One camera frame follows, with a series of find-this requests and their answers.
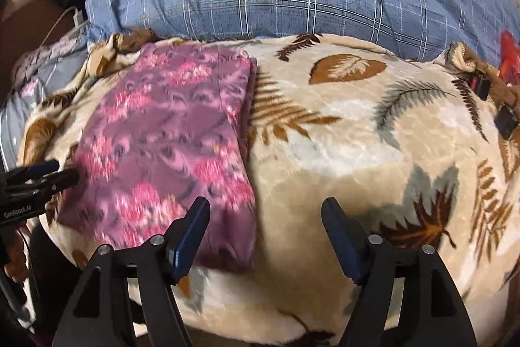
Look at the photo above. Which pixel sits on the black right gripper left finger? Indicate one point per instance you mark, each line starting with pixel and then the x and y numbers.
pixel 98 312

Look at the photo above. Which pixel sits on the beige leaf-print fleece blanket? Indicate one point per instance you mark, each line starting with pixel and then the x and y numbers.
pixel 409 148

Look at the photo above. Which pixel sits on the red plastic bag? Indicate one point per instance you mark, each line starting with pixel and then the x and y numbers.
pixel 510 59

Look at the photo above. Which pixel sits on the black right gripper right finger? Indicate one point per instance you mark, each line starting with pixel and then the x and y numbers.
pixel 407 297

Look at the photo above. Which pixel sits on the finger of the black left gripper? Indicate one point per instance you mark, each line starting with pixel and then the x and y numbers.
pixel 53 182
pixel 36 171

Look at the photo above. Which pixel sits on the brown knit garment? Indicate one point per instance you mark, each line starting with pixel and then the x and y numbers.
pixel 126 43

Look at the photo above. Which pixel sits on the pink floral garment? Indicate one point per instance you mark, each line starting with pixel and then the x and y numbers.
pixel 172 129

